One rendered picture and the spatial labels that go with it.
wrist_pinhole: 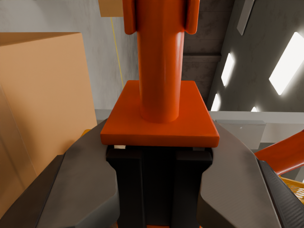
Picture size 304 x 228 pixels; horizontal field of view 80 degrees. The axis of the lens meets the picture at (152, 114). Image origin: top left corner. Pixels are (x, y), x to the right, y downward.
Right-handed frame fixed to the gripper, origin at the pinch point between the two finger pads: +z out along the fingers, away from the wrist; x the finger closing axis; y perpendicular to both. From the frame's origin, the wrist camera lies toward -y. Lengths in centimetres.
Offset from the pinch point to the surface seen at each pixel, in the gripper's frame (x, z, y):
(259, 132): 63, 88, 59
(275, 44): 287, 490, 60
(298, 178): 199, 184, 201
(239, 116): 55, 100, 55
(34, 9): -111, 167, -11
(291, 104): 287, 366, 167
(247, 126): 54, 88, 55
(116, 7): -35, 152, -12
